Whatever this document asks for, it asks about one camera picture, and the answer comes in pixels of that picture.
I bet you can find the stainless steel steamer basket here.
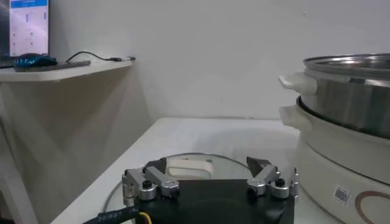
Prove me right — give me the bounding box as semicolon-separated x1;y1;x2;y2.
278;53;390;139

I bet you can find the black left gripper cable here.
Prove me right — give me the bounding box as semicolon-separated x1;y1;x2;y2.
82;206;153;224

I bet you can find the glass pot lid white handle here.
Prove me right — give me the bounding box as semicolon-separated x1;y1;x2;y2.
102;152;305;224

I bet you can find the white electric cooker pot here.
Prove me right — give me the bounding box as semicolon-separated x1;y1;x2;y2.
278;97;390;224

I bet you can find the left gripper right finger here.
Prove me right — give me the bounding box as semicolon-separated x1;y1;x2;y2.
246;156;300;199

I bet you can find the blue computer mouse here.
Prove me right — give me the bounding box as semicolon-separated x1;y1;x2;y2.
13;53;58;68

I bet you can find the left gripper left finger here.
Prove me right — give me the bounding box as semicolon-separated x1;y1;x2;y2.
121;156;180;208

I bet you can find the white side desk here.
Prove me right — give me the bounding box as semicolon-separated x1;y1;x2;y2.
0;59;153;224

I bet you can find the black cable with adapter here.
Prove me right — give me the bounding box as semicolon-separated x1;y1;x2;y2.
66;51;137;63

